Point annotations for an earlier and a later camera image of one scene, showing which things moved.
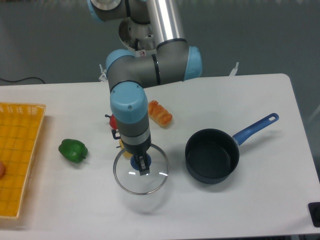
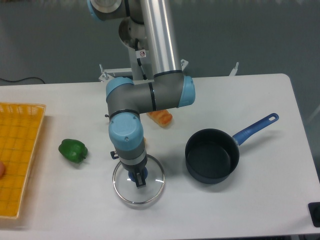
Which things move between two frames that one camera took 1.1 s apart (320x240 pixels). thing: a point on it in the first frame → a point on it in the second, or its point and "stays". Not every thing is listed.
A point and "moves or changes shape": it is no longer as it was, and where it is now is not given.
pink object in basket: (2, 169) stays
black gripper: (139, 151) → (138, 169)
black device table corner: (314, 210) stays
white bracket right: (234, 70) stays
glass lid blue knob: (127, 174) moves or changes shape
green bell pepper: (74, 150) stays
